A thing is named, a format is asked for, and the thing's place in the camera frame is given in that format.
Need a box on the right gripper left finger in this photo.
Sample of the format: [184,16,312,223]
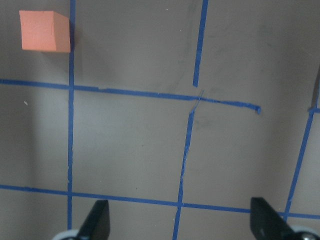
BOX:
[75,200,111,240]

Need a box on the orange foam cube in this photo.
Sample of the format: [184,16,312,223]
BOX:
[19,10,71,53]

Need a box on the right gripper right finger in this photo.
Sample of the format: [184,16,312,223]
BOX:
[250,197,295,240]

